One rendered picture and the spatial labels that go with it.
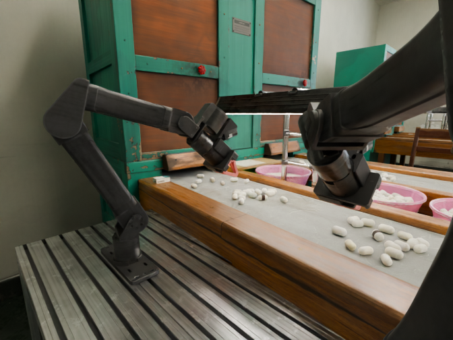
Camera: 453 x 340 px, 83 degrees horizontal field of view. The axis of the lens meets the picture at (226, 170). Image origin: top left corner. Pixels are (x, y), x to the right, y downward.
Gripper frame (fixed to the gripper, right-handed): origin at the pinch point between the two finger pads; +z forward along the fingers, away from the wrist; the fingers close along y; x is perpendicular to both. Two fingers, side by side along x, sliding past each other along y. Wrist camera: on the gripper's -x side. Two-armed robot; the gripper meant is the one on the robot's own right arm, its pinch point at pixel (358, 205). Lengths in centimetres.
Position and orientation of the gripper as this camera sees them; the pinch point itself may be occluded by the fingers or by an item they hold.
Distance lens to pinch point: 59.3
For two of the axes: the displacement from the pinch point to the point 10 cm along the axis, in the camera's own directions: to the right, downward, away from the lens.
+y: -6.4, -1.7, 7.5
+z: 5.9, 5.2, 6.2
